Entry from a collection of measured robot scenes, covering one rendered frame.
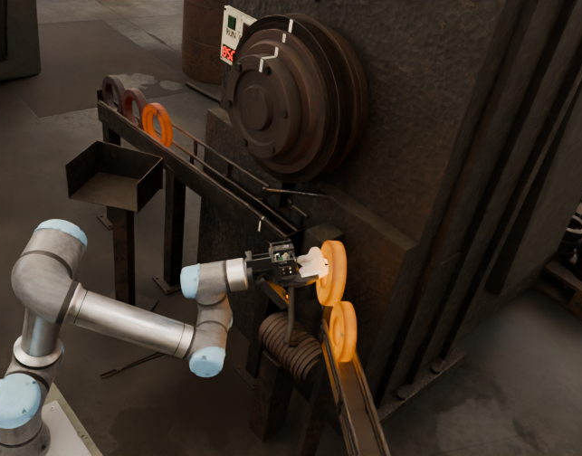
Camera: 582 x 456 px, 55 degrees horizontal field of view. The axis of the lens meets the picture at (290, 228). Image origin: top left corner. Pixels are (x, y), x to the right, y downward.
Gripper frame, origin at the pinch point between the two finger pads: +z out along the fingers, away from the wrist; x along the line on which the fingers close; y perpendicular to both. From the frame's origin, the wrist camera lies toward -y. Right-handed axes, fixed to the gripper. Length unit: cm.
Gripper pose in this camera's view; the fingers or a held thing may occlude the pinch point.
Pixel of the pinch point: (331, 266)
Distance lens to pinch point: 133.8
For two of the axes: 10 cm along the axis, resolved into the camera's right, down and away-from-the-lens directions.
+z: 9.9, -1.5, 0.2
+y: -1.1, -7.9, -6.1
